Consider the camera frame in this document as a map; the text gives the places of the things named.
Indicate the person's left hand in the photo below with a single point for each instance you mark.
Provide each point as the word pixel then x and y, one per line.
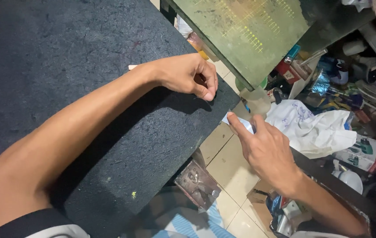
pixel 181 74

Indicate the person's right hand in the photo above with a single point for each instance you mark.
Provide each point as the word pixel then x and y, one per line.
pixel 270 155

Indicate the small white paper strip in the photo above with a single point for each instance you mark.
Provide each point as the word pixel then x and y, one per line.
pixel 248 125

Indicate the orange plastic packet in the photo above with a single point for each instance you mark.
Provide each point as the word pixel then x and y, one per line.
pixel 197 44

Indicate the white plastic bag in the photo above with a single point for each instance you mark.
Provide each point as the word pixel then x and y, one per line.
pixel 184 28

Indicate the brown cardboard box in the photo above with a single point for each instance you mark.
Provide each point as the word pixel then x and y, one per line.
pixel 260 201

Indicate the crumpled white cloth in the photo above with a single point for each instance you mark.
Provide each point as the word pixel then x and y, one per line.
pixel 313 130

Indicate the translucent plastic cup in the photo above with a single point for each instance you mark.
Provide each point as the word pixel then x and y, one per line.
pixel 257 100

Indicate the white round helmet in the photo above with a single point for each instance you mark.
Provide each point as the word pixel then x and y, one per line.
pixel 351 180

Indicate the carton with drill picture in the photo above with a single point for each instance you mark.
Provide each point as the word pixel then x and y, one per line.
pixel 364 152

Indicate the heap of cluttered tools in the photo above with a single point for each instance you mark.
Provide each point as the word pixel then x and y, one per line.
pixel 336 79

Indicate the blue striped shorts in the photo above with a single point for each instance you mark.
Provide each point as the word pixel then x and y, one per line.
pixel 188 223

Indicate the black felt work board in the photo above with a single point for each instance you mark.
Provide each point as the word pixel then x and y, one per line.
pixel 59 59

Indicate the black and white sleeve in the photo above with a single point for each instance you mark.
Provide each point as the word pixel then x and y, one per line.
pixel 42 226

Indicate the metal bracket under board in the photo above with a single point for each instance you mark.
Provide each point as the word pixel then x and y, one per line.
pixel 198 185

